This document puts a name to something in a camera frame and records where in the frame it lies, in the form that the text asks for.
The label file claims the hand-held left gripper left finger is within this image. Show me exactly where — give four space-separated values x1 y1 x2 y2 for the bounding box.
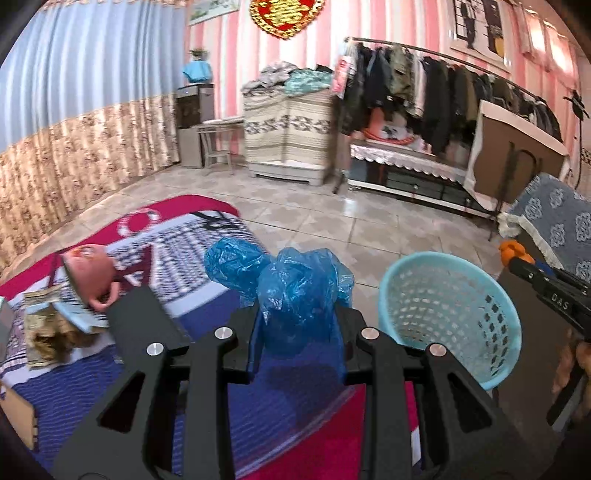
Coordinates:
51 286 265 480

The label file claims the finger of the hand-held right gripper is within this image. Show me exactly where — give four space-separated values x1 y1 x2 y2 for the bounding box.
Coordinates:
507 256 556 297
534 261 591 297

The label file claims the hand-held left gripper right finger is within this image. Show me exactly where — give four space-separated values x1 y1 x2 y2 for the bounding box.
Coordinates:
335 305 523 480

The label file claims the blue plastic bag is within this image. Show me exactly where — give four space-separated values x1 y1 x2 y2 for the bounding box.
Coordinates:
204 236 356 377

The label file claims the light blue plastic basket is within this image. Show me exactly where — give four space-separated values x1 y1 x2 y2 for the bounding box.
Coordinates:
378 251 523 391

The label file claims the light blue card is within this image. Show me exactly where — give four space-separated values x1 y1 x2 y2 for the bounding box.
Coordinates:
54 294 110 334

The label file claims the brown paper package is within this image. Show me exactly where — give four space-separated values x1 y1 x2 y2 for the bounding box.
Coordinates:
23 288 110 371

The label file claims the person's right hand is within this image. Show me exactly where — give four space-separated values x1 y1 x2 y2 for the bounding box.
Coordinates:
554 339 591 419

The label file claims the blue fringed cloth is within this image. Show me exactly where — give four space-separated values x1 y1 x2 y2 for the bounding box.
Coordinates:
497 172 591 283

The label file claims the folded brown table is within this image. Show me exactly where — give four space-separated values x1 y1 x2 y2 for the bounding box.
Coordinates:
464 100 571 219

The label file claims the blue and red striped blanket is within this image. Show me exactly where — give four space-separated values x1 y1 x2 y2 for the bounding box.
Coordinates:
0 194 445 480

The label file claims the low black media cabinet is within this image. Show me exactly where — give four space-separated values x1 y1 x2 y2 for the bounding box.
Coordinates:
346 141 500 219

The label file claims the white lace cloth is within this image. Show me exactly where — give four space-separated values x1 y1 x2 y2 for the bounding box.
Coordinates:
349 140 470 186

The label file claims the pink mug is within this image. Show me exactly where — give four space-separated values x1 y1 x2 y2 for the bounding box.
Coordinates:
61 244 121 311

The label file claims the red and pink toy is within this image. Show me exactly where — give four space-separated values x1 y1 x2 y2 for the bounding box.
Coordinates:
364 115 417 147

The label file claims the row of hanging clothes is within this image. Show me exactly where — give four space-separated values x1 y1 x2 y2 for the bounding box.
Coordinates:
342 41 567 156

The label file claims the small round metal table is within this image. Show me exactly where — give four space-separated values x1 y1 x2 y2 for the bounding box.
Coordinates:
191 119 246 173

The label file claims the metal clothes rack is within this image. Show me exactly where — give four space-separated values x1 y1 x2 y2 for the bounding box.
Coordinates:
331 36 574 195

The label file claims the beige patterned cloth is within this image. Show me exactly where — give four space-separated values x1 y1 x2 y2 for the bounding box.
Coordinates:
242 90 338 167

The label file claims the grey water dispenser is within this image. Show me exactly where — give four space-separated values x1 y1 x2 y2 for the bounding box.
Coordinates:
174 83 216 169

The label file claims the pink hanging packet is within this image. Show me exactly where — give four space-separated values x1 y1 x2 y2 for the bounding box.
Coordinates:
331 54 356 100

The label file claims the pile of clothes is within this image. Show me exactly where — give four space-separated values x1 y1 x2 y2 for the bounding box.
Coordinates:
242 60 334 97

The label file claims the blue cloth cover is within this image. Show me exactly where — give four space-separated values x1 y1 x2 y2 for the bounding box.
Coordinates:
182 60 213 85

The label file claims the blue and floral curtain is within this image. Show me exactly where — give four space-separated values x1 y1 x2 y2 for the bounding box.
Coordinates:
0 0 195 274

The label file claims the framed couple wall poster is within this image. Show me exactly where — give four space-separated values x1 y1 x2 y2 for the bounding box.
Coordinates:
450 0 513 75

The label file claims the red heart wall decoration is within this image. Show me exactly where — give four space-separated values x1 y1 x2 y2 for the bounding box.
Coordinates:
249 0 327 40

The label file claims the long wall picture panel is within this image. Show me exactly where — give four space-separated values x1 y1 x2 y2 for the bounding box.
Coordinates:
188 0 241 27

